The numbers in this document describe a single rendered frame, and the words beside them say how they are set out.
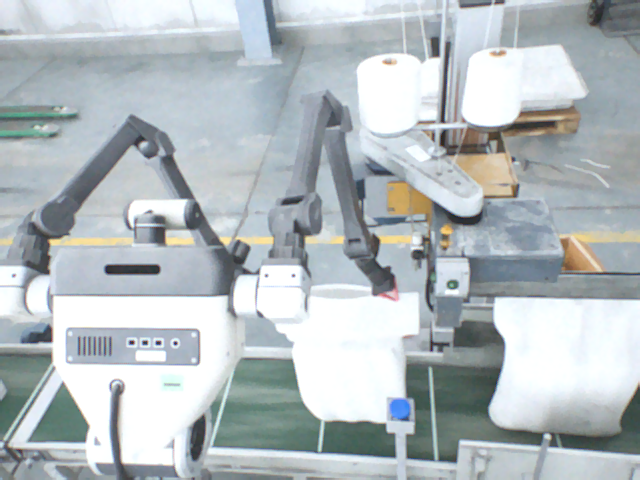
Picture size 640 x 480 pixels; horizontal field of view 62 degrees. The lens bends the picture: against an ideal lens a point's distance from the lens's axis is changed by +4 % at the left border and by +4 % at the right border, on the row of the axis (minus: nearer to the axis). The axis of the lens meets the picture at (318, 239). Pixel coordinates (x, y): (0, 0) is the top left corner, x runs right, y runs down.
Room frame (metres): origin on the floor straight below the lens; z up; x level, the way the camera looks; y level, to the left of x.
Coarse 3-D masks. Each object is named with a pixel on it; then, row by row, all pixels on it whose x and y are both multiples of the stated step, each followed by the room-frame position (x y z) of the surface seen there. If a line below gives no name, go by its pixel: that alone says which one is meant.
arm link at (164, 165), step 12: (168, 144) 1.35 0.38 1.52; (144, 156) 1.37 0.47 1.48; (156, 156) 1.33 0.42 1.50; (168, 156) 1.35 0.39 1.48; (156, 168) 1.33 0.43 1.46; (168, 168) 1.33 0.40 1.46; (168, 180) 1.31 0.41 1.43; (180, 180) 1.32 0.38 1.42; (168, 192) 1.31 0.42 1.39; (180, 192) 1.29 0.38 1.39; (192, 192) 1.32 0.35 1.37; (204, 216) 1.28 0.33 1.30; (204, 228) 1.25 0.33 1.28; (204, 240) 1.22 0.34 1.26; (216, 240) 1.24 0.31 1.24; (228, 252) 1.23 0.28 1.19
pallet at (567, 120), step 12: (564, 108) 3.66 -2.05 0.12; (576, 108) 3.59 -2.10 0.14; (432, 120) 3.76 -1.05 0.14; (516, 120) 3.57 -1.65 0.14; (528, 120) 3.55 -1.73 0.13; (564, 120) 3.49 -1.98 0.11; (576, 120) 3.48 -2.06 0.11; (504, 132) 3.61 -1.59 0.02; (516, 132) 3.58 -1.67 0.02; (528, 132) 3.56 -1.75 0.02; (540, 132) 3.54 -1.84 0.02; (552, 132) 3.51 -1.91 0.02; (564, 132) 3.49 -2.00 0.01; (576, 132) 3.47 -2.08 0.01
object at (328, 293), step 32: (320, 288) 1.20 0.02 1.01; (352, 288) 1.18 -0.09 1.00; (320, 320) 1.15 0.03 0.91; (352, 320) 1.12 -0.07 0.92; (384, 320) 1.12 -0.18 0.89; (416, 320) 1.11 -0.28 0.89; (320, 352) 1.11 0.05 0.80; (352, 352) 1.08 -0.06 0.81; (384, 352) 1.06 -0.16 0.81; (320, 384) 1.10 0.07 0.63; (352, 384) 1.07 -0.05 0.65; (384, 384) 1.06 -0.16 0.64; (320, 416) 1.09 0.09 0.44; (352, 416) 1.07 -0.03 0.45; (384, 416) 1.05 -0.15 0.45
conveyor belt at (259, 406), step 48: (240, 384) 1.33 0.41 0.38; (288, 384) 1.29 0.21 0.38; (432, 384) 1.20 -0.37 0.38; (480, 384) 1.17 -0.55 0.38; (48, 432) 1.25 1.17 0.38; (240, 432) 1.11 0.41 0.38; (288, 432) 1.08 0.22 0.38; (336, 432) 1.05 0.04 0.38; (384, 432) 1.03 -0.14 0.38; (432, 432) 1.00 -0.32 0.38; (480, 432) 0.98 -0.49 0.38; (528, 432) 0.96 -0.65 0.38; (624, 432) 0.92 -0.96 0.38
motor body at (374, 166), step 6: (366, 156) 1.45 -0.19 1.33; (366, 162) 1.47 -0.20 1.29; (372, 162) 1.41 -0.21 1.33; (372, 168) 1.41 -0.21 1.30; (378, 168) 1.38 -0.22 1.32; (384, 168) 1.37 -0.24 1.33; (378, 174) 1.39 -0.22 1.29; (384, 174) 1.38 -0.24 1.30; (378, 222) 1.39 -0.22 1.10; (384, 222) 1.37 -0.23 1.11; (390, 222) 1.37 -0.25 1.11; (396, 222) 1.37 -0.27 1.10
